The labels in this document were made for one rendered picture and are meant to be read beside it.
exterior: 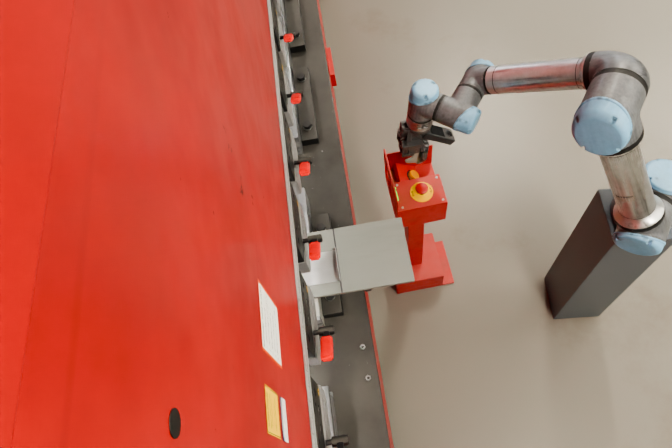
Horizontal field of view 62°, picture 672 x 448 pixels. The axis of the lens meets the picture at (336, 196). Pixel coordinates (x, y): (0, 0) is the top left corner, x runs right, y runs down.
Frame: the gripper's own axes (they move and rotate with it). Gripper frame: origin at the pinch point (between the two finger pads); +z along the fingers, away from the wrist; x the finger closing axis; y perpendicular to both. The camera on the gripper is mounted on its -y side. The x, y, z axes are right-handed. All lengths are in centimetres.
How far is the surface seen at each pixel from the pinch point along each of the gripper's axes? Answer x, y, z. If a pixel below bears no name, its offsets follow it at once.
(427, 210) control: 15.1, 0.4, 6.2
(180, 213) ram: 71, 47, -112
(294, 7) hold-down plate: -69, 31, -7
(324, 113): -20.9, 27.1, -4.0
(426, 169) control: -2.3, -4.0, 10.4
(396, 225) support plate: 29.7, 15.1, -17.5
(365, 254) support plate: 36.1, 24.6, -16.7
